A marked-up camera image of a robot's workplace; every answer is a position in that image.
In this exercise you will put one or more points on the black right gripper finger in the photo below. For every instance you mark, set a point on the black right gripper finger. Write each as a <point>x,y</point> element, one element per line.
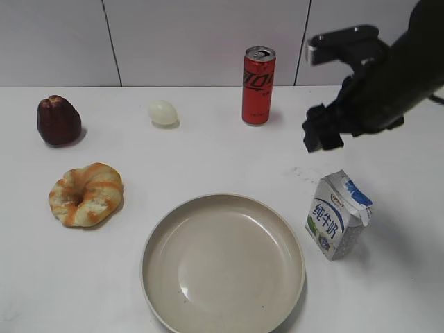
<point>311,138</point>

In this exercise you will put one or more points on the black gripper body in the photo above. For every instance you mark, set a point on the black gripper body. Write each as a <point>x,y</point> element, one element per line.
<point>361,107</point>

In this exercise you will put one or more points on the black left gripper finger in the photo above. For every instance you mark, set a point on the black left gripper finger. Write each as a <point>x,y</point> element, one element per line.
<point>330,139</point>

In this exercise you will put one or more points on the white blue milk carton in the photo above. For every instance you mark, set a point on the white blue milk carton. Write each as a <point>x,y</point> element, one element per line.
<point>338,214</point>

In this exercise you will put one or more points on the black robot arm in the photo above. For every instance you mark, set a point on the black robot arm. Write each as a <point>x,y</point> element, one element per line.
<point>413,64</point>

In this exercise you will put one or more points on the beige round plate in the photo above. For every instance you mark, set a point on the beige round plate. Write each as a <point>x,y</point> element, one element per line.
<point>222,263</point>

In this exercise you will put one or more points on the red soda can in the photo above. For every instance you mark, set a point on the red soda can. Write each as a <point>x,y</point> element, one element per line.
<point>259,69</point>

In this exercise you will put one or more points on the white egg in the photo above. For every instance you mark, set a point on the white egg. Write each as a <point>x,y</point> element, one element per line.
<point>162,113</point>

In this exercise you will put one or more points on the glazed bread donut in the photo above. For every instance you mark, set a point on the glazed bread donut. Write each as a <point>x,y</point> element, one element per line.
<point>85,197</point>

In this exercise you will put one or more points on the dark red wax apple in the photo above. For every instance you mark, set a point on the dark red wax apple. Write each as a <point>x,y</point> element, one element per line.
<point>58,122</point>

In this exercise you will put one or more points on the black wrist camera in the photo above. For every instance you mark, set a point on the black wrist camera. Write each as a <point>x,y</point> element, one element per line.
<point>354,46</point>

